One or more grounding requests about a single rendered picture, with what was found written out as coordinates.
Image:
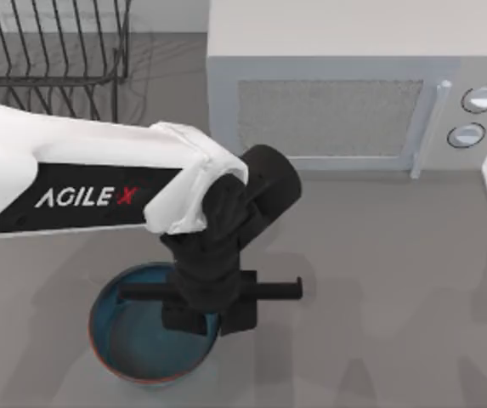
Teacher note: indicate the blue bowl with red outside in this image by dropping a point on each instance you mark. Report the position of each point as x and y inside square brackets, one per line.
[141, 340]

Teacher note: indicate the microwave oven door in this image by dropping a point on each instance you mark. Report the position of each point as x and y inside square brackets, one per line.
[328, 119]

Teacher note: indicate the small round microwave knob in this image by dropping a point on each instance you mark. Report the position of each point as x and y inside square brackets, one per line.
[466, 135]

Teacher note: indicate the pale microwave oven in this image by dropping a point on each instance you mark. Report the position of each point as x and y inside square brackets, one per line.
[311, 34]

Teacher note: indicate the large round microwave knob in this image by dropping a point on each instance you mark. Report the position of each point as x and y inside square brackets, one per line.
[482, 98]

